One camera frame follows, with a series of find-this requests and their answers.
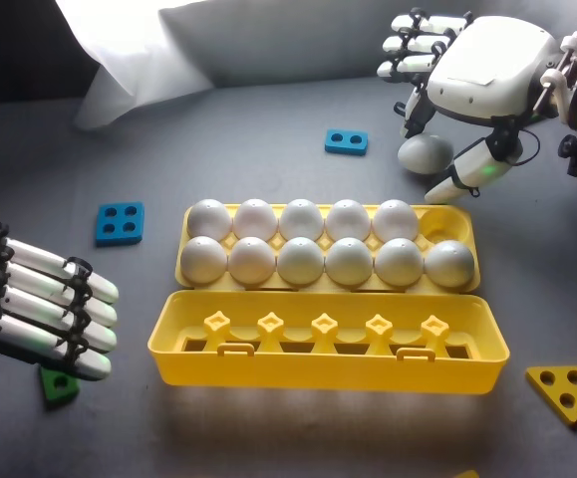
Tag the white toy egg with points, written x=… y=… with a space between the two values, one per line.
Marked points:
x=349 y=260
x=301 y=219
x=209 y=219
x=450 y=263
x=204 y=259
x=300 y=260
x=253 y=219
x=348 y=219
x=395 y=219
x=422 y=154
x=251 y=260
x=399 y=261

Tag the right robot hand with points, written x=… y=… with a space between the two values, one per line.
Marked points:
x=492 y=65

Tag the black backdrop cloth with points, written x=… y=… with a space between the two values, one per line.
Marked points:
x=19 y=45

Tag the green triangle block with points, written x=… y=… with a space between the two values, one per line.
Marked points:
x=51 y=393

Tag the blue four-hole block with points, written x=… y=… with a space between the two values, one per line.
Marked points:
x=118 y=235

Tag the yellow three-hole triangle block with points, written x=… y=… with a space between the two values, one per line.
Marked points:
x=567 y=413

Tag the blue two-hole block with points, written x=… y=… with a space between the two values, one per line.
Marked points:
x=346 y=147

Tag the yellow plastic egg carton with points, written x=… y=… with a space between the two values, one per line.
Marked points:
x=318 y=373

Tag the grey table cloth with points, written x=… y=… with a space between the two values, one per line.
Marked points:
x=268 y=164

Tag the pale grey cushion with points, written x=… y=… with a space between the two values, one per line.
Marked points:
x=293 y=40

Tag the white cloth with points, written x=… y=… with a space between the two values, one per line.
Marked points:
x=133 y=60

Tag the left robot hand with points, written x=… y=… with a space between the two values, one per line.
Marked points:
x=44 y=299

